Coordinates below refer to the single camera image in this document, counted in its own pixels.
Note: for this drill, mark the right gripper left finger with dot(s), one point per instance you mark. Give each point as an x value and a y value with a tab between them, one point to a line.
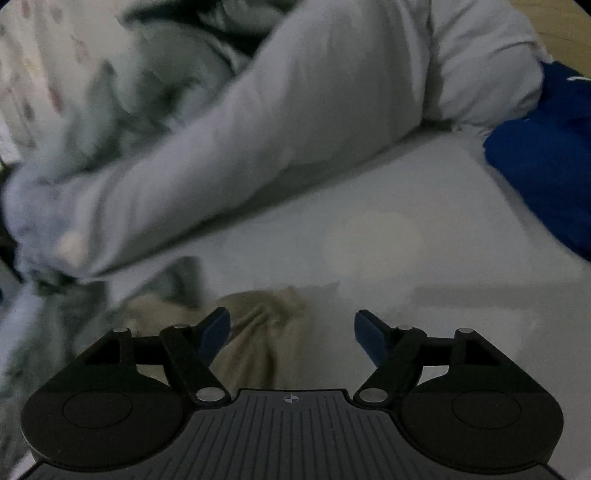
188	354

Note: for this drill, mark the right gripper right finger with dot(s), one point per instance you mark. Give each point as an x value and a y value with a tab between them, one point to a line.
393	352

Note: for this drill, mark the beige t-shirt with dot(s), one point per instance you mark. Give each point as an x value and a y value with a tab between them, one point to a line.
266	345

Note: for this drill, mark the grey-green garment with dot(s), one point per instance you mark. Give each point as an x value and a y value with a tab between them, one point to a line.
48	326

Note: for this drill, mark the royal blue garment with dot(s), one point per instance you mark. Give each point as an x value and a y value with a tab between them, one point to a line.
545	156

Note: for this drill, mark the light blue patterned duvet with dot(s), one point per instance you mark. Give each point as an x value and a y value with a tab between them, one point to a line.
335	84

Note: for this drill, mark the teal green blanket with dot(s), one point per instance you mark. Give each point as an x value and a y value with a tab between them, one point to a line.
182	54

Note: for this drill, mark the white patterned curtain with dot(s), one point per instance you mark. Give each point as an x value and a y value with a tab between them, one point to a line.
49	52

